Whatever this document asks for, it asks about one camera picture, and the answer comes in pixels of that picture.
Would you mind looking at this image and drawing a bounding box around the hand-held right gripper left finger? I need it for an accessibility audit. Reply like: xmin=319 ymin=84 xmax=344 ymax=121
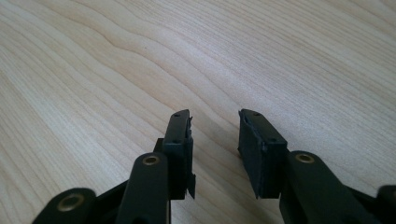
xmin=154 ymin=108 xmax=197 ymax=201

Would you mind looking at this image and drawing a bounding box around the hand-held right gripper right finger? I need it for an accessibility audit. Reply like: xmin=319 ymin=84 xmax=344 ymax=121
xmin=237 ymin=108 xmax=290 ymax=200

